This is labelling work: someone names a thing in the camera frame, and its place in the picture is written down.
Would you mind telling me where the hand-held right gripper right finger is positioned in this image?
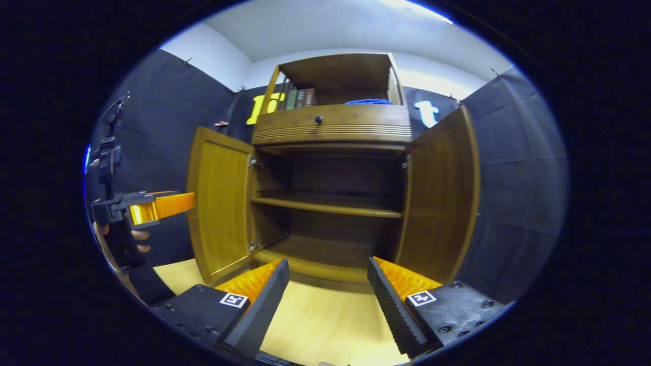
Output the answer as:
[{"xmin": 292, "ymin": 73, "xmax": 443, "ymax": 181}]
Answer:
[{"xmin": 367, "ymin": 256, "xmax": 505, "ymax": 359}]

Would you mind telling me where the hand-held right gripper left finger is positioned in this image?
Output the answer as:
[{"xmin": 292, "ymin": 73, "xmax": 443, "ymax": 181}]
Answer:
[{"xmin": 152, "ymin": 259, "xmax": 290, "ymax": 359}]

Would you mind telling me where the wooden shoe cabinet door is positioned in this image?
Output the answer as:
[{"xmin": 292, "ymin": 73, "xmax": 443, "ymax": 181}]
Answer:
[
  {"xmin": 394, "ymin": 105, "xmax": 481, "ymax": 284},
  {"xmin": 186, "ymin": 126, "xmax": 256, "ymax": 285}
]

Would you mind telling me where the wooden double-door shoe cabinet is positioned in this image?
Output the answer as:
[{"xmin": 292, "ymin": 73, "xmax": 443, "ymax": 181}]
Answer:
[{"xmin": 186, "ymin": 53, "xmax": 481, "ymax": 285}]

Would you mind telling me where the wooden cabinet drawer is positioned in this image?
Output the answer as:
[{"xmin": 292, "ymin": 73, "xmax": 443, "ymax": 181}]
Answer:
[{"xmin": 251, "ymin": 104, "xmax": 412, "ymax": 146}]

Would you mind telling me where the wooden inner shelf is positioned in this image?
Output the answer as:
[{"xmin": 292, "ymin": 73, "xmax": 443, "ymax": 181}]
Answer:
[{"xmin": 251, "ymin": 196, "xmax": 403, "ymax": 219}]

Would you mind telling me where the black backdrop cloth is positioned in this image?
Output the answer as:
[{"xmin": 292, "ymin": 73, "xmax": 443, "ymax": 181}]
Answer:
[{"xmin": 84, "ymin": 48, "xmax": 569, "ymax": 306}]

